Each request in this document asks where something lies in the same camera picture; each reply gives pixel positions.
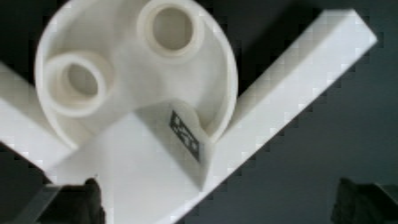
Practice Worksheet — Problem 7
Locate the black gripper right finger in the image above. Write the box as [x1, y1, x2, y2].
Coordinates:
[331, 178, 398, 224]

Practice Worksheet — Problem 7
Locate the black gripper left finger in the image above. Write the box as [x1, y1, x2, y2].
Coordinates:
[11, 177, 109, 224]

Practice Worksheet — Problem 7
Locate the white round stool seat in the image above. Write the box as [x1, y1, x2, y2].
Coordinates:
[36, 0, 239, 148]

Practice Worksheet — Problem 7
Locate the white fence wall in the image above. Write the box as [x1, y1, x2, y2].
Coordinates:
[0, 8, 381, 224]

